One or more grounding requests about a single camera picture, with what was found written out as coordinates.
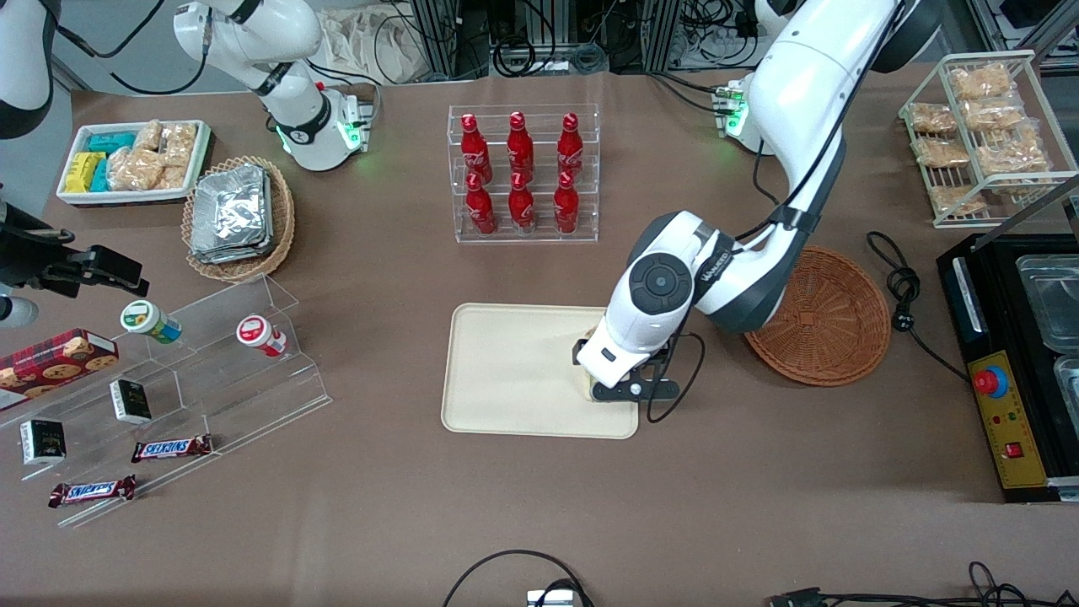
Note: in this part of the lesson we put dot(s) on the clear plastic container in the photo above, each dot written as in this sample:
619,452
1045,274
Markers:
1069,388
1049,299

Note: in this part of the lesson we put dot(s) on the oval tan wicker basket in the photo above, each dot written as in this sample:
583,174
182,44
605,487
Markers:
282,219

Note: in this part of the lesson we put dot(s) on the stacked foil containers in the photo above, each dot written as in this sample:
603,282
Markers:
229,215

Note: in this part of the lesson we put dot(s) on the clear acrylic stepped stand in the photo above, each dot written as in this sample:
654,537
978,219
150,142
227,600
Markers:
219,396

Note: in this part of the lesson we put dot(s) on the grey metal lever bar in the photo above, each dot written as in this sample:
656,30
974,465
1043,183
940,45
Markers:
1037,202

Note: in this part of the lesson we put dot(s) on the small silver device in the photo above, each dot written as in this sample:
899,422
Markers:
552,598

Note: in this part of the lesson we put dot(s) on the red lid cup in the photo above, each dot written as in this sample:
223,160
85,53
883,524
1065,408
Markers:
257,333

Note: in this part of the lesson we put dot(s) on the round brown wicker basket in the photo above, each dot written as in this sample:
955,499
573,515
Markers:
830,329

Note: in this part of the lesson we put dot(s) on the clear acrylic bottle rack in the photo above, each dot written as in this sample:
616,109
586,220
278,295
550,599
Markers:
539,238

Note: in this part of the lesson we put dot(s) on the bagged puffed rice snack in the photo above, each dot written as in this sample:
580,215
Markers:
993,114
174,177
982,82
957,200
148,136
940,152
1011,156
135,169
931,118
179,145

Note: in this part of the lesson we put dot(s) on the yellow snack packet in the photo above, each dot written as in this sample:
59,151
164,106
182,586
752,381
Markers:
83,173

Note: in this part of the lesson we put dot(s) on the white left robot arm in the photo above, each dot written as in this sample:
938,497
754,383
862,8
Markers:
801,76

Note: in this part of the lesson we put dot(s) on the aluminium frame post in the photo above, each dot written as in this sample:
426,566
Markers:
662,34
434,34

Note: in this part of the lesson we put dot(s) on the Snickers bar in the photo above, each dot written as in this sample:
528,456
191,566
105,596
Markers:
93,491
171,448

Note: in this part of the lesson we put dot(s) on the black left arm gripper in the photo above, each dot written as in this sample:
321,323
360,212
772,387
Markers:
577,351

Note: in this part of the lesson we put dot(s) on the teal snack packet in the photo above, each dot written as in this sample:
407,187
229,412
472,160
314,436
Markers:
100,177
111,142

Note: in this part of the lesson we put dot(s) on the red plaid cookie box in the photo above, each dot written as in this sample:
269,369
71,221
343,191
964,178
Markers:
50,362

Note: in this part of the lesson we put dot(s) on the cream plastic tray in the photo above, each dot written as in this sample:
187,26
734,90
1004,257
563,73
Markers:
514,371

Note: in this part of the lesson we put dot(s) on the white rectangular bin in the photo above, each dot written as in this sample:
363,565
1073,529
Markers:
72,196

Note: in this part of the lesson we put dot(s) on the green lid cup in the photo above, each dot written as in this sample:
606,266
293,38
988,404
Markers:
147,320

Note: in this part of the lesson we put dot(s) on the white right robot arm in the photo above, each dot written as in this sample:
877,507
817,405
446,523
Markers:
253,34

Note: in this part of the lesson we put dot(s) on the black machine yellow control panel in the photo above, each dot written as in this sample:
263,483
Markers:
1011,396

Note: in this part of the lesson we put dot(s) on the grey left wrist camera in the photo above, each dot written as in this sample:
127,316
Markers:
609,356

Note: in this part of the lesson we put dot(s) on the small black box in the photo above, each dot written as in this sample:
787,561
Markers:
42,443
131,402

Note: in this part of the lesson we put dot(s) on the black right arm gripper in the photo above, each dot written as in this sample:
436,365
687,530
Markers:
27,260

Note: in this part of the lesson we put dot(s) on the red cola bottle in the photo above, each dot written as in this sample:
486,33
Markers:
522,209
520,150
566,209
481,211
475,152
571,150

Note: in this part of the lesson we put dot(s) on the white cloth bag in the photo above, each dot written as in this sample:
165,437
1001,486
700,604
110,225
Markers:
371,42

